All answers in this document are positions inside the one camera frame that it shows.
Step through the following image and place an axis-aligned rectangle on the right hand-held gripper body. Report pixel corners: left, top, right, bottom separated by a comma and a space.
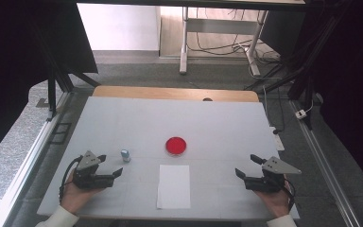
244, 155, 303, 194

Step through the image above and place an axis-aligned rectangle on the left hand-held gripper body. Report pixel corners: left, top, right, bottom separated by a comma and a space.
71, 150, 116, 190

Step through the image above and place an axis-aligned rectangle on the light blue stamp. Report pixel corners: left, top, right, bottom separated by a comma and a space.
120, 148, 131, 164

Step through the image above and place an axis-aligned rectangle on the person's right hand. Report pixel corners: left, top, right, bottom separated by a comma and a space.
254, 179, 294, 219

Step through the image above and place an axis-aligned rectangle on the person's left hand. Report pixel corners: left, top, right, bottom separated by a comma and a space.
60, 171, 104, 216

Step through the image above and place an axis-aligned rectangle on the white paper sheet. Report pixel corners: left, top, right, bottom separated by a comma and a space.
156, 164, 192, 210

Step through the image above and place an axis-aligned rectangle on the round red ink pad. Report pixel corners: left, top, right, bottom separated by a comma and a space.
164, 136, 188, 157

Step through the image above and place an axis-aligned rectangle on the black metal stand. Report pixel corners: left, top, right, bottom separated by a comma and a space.
244, 0, 354, 131
32, 25, 102, 122

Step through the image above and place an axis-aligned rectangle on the black curtain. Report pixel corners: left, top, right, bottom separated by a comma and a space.
259, 0, 363, 197
0, 0, 99, 168

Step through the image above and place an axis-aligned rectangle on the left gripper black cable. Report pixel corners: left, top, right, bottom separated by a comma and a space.
59, 154, 84, 204

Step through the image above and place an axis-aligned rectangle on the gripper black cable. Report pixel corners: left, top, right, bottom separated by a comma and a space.
283, 178, 297, 210
59, 154, 84, 204

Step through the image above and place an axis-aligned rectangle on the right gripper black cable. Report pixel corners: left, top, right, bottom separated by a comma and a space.
283, 178, 297, 210

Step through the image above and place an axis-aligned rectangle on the thin black cable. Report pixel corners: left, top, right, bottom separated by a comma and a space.
263, 86, 286, 135

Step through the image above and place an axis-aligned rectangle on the aluminium rail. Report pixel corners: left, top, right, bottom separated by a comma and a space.
287, 99, 362, 227
0, 91, 74, 227

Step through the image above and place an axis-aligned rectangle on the bundle of black cables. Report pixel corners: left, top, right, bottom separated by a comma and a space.
187, 8, 282, 64

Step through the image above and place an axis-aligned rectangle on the white metal desk frame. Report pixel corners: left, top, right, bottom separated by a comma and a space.
179, 7, 269, 77

